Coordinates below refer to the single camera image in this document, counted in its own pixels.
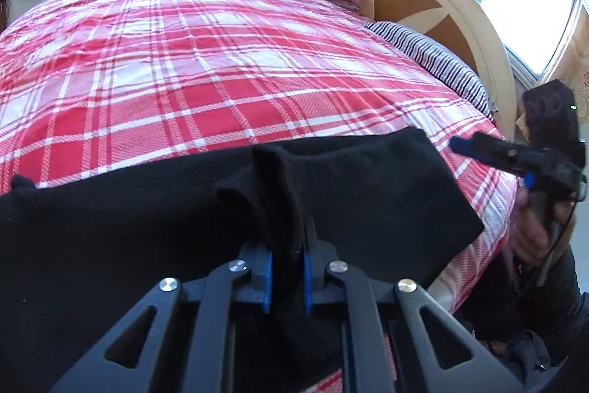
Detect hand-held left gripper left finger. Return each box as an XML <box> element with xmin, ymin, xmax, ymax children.
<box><xmin>50</xmin><ymin>236</ymin><xmax>275</xmax><ymax>393</ymax></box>

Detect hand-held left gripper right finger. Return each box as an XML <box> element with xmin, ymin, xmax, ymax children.
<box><xmin>301</xmin><ymin>218</ymin><xmax>525</xmax><ymax>393</ymax></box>

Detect black pants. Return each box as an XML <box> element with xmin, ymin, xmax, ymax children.
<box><xmin>0</xmin><ymin>127</ymin><xmax>485</xmax><ymax>393</ymax></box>

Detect person's right forearm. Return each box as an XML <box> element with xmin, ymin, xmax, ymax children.
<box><xmin>460</xmin><ymin>243</ymin><xmax>589</xmax><ymax>378</ymax></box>

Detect person's right hand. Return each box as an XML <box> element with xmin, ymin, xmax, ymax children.
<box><xmin>510</xmin><ymin>186</ymin><xmax>572</xmax><ymax>270</ymax></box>

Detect yellow curtain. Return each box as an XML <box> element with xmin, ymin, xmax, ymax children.
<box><xmin>547</xmin><ymin>25</ymin><xmax>589</xmax><ymax>124</ymax></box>

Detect striped pillow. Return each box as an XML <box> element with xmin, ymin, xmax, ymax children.
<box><xmin>363</xmin><ymin>21</ymin><xmax>496</xmax><ymax>118</ymax></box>

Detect large side window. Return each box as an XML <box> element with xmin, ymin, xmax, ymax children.
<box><xmin>476</xmin><ymin>0</ymin><xmax>586</xmax><ymax>84</ymax></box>

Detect cream and brown headboard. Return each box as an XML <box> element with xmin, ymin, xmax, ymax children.
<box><xmin>320</xmin><ymin>0</ymin><xmax>519</xmax><ymax>137</ymax></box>

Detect bed with red plaid sheet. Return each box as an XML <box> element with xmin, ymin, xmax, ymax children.
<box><xmin>0</xmin><ymin>0</ymin><xmax>521</xmax><ymax>393</ymax></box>

